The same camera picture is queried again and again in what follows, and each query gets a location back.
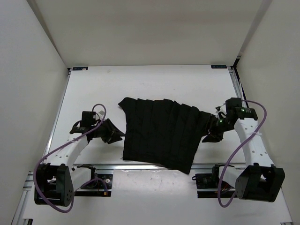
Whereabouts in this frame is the front aluminium frame rail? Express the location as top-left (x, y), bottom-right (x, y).
top-left (70, 164), bottom-right (218, 171)

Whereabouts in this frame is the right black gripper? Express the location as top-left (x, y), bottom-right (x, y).
top-left (195, 113), bottom-right (235, 143)

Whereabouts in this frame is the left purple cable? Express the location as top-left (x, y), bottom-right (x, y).
top-left (34, 103), bottom-right (108, 213)

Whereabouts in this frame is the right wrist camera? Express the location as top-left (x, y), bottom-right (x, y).
top-left (216, 103), bottom-right (227, 119)

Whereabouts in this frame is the black pleated skirt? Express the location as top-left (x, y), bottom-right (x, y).
top-left (118, 97), bottom-right (216, 174)

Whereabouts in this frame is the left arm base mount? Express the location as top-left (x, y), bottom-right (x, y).
top-left (71, 165), bottom-right (113, 197)

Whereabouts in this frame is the left blue corner label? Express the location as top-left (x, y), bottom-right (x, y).
top-left (72, 67), bottom-right (88, 71)

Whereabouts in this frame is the blue corner label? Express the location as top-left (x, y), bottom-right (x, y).
top-left (72, 67), bottom-right (88, 71)
top-left (211, 65), bottom-right (227, 69)

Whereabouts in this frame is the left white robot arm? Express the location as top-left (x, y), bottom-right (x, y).
top-left (34, 111), bottom-right (125, 207)

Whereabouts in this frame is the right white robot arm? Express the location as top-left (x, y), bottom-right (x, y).
top-left (203, 97), bottom-right (285, 208)

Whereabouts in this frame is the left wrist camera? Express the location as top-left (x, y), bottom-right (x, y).
top-left (96, 110), bottom-right (105, 120)

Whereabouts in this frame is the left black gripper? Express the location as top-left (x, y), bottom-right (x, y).
top-left (91, 119), bottom-right (125, 144)

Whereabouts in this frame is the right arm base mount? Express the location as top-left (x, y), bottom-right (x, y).
top-left (192, 165), bottom-right (242, 199)

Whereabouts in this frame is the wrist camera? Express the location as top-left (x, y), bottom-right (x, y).
top-left (96, 110), bottom-right (105, 120)
top-left (216, 103), bottom-right (227, 119)

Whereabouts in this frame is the right blue corner label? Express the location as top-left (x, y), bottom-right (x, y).
top-left (211, 65), bottom-right (227, 69)

